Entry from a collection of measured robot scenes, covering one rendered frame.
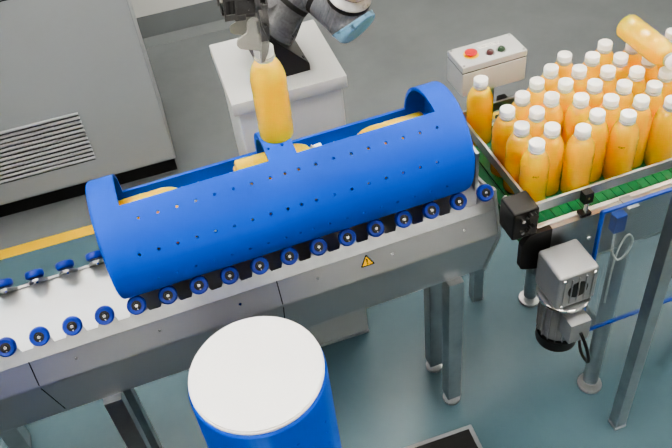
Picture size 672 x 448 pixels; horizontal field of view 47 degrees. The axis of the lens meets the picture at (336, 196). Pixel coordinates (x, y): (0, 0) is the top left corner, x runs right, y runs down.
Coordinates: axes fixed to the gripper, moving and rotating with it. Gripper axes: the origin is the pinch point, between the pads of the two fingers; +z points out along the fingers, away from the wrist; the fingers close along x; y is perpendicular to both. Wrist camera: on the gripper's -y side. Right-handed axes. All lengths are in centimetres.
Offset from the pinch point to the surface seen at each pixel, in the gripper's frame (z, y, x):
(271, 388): 54, 11, 36
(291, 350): 53, 5, 29
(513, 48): 35, -80, -41
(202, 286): 60, 19, -2
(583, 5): 122, -229, -213
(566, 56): 34, -90, -29
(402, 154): 33.5, -30.9, -2.0
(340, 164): 33.5, -16.3, -3.1
